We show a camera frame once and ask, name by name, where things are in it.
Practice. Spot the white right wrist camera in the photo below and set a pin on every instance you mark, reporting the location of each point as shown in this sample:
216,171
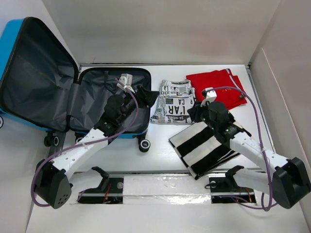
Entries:
209,96

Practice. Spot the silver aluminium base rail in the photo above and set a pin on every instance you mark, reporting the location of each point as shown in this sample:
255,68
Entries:
176,189

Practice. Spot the newspaper print garment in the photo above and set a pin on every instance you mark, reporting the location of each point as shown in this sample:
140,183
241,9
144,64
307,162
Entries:
174,100

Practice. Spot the black white striped garment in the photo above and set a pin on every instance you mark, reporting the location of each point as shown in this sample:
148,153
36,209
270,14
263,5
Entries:
199,150

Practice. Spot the blue hard-shell suitcase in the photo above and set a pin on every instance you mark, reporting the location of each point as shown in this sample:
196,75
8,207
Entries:
41,84

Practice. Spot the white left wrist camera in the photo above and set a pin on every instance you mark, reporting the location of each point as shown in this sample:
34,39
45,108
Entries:
125,82

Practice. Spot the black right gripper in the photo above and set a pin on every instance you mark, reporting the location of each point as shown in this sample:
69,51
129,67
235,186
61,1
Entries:
206,106

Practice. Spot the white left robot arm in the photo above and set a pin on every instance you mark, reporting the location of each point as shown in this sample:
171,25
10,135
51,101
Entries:
50,185

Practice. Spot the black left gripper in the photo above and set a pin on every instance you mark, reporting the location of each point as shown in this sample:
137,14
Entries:
146,97

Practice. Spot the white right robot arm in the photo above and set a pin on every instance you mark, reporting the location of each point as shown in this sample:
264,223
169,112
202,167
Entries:
285,180

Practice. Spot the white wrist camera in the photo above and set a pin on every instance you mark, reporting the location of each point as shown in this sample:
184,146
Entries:
209,96
125,82

